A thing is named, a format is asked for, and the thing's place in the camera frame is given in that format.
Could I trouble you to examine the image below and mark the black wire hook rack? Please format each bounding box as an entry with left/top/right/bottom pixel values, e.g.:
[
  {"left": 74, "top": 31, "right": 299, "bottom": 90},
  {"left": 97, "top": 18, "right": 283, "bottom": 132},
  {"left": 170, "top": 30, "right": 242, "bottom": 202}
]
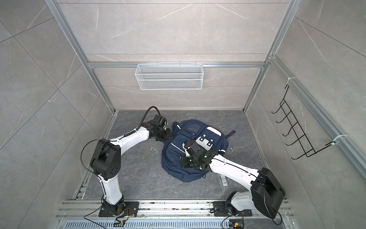
[{"left": 271, "top": 85, "right": 336, "bottom": 160}]

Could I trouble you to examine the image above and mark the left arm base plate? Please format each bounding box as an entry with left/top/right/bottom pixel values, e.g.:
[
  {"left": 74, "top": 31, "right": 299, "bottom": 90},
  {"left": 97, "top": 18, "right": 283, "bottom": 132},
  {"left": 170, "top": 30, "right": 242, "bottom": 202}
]
[{"left": 98, "top": 201, "right": 140, "bottom": 217}]

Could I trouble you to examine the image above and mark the white wire mesh basket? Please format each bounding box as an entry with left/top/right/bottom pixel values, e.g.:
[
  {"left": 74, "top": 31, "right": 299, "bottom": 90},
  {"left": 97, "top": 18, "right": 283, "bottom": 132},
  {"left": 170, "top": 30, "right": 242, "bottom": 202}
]
[{"left": 135, "top": 64, "right": 204, "bottom": 90}]

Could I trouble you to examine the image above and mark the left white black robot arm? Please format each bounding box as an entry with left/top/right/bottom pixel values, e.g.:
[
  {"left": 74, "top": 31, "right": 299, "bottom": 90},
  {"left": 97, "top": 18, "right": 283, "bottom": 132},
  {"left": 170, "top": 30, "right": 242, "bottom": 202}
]
[{"left": 89, "top": 106, "right": 172, "bottom": 216}]

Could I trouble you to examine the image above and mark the clear plastic ruler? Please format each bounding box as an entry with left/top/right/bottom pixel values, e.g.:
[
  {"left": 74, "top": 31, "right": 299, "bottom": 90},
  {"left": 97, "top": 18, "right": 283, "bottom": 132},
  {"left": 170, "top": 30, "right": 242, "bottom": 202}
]
[{"left": 218, "top": 174, "right": 228, "bottom": 188}]

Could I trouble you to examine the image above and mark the navy blue student backpack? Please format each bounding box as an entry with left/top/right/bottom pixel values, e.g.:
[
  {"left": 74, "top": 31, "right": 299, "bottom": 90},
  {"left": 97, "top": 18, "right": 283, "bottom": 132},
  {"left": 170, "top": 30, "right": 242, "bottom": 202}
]
[{"left": 162, "top": 120, "right": 236, "bottom": 182}]

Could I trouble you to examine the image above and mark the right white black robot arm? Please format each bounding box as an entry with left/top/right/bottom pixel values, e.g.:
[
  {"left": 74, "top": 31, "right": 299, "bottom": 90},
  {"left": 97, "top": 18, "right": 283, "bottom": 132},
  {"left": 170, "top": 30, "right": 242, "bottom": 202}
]
[{"left": 181, "top": 140, "right": 286, "bottom": 220}]

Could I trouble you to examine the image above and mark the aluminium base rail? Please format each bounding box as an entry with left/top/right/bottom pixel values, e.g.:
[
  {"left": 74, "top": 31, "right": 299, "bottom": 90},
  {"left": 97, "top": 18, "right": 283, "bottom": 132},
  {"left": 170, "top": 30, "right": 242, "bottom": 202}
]
[{"left": 50, "top": 199, "right": 298, "bottom": 229}]

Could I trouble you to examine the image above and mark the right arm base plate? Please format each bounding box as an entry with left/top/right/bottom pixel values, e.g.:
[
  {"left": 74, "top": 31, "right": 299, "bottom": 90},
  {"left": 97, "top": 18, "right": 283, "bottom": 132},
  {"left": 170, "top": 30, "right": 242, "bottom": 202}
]
[{"left": 210, "top": 201, "right": 253, "bottom": 217}]

